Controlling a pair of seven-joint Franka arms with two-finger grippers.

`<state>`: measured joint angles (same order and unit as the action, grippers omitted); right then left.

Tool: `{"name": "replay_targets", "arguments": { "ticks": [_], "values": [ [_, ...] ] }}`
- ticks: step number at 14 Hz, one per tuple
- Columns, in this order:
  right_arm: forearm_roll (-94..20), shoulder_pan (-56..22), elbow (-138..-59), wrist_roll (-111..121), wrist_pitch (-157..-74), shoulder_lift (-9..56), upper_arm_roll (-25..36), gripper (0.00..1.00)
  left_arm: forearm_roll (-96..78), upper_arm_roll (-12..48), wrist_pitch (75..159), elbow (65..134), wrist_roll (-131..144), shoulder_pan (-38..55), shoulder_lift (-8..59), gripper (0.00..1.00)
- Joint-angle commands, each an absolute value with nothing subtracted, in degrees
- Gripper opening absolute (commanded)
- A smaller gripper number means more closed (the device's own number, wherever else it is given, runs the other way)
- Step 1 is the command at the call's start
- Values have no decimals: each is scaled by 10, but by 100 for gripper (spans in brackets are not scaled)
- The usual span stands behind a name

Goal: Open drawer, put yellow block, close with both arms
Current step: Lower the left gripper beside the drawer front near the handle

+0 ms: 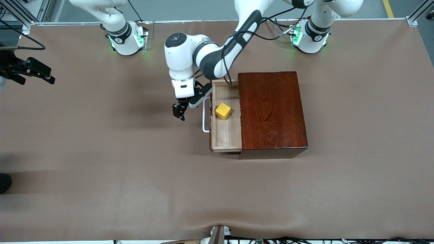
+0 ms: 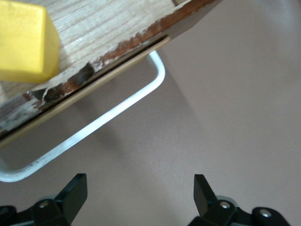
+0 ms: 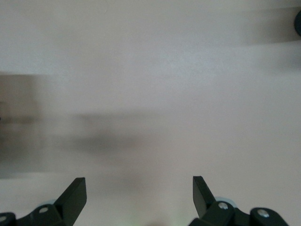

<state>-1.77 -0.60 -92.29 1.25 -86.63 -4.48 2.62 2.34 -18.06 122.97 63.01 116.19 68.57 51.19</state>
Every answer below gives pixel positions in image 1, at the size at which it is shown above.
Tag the brown table cover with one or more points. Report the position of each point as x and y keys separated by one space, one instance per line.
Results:
x=135 y=186

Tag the dark brown wooden cabinet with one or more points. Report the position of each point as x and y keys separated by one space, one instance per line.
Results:
x=274 y=112

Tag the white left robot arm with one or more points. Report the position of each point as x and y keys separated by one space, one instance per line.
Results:
x=179 y=54

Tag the yellow wooden block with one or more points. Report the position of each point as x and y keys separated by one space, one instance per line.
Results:
x=222 y=110

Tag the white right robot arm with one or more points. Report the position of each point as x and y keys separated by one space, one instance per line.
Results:
x=125 y=44

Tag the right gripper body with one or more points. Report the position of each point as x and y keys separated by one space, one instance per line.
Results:
x=13 y=66

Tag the black round object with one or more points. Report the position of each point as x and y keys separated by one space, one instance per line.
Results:
x=4 y=183

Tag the aluminium frame profile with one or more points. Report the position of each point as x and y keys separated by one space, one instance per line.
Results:
x=418 y=12
x=44 y=8

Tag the metal table clamp bracket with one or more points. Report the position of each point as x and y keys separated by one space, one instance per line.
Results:
x=218 y=235

